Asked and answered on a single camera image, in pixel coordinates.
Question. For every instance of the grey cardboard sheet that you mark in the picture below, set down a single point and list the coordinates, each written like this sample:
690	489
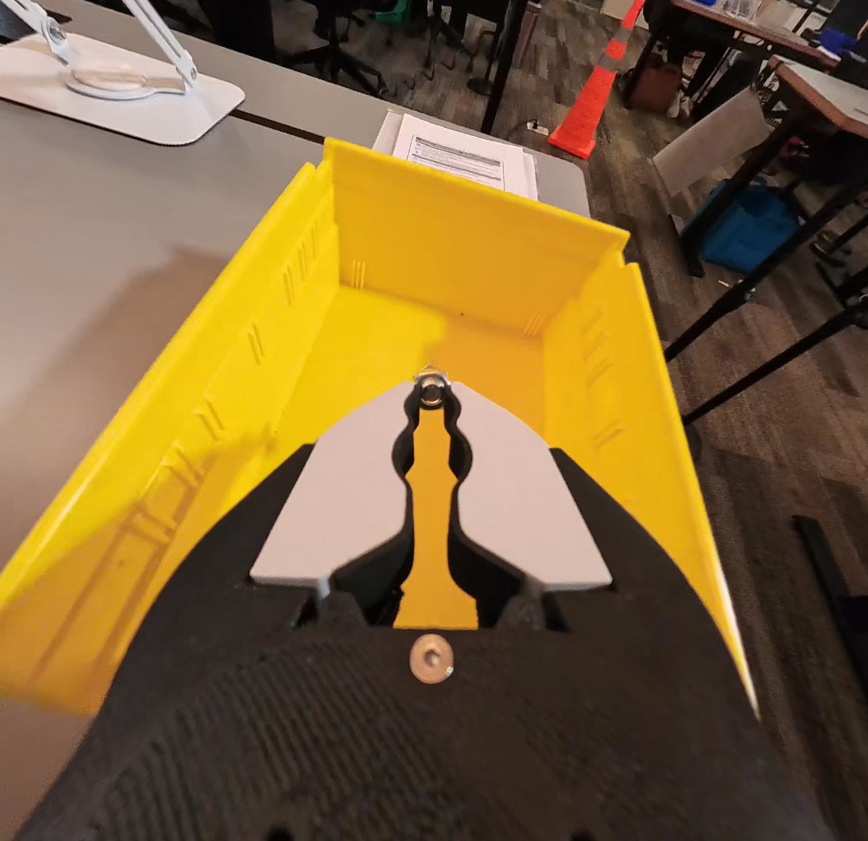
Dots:
712	142

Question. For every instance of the yellow plastic bin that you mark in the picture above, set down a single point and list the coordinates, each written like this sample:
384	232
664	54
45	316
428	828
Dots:
434	258

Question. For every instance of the white power strip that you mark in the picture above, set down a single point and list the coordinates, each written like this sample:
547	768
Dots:
537	128

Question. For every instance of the brown bag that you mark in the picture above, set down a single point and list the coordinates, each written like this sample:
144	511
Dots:
654	85

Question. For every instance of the blue fabric bag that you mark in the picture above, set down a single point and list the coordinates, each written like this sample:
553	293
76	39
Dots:
746	227

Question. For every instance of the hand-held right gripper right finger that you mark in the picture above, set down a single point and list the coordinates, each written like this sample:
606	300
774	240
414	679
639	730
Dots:
529	508

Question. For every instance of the orange traffic cone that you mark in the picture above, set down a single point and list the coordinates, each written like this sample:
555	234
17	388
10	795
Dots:
590	108

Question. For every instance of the white document stand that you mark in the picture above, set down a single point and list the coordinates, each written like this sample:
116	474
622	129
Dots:
135	108

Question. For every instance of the grey desk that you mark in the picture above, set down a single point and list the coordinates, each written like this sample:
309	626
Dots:
135	210

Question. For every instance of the black office chair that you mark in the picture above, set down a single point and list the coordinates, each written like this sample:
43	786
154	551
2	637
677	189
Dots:
332	13

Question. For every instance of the laminated paper sheet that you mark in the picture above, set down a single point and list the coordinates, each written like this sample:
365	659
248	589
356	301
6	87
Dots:
461	156

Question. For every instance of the green plastic crate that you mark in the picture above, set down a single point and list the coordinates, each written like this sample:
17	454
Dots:
393	10

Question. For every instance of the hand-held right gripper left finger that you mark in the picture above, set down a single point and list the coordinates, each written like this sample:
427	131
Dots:
332	508

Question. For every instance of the steel hex nut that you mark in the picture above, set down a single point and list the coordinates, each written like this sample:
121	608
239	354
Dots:
441	380

